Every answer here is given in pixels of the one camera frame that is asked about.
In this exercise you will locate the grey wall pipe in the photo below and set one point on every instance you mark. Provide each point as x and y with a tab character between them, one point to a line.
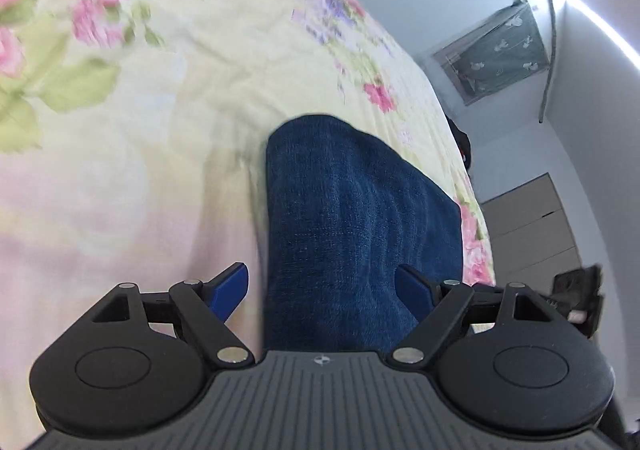
550	30

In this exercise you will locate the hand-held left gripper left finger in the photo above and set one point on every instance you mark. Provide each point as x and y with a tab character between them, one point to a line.
231	289

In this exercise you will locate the floral bed sheet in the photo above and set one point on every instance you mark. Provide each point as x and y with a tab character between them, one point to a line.
150	155

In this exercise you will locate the dark object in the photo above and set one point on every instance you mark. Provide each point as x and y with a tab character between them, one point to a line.
462	143

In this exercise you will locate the grey drawer cabinet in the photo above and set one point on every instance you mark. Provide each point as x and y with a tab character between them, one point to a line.
535	225

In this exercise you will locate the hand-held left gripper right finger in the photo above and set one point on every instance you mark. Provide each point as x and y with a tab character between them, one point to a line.
414	287

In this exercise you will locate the blue denim pants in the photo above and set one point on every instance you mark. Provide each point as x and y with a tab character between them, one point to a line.
350	230

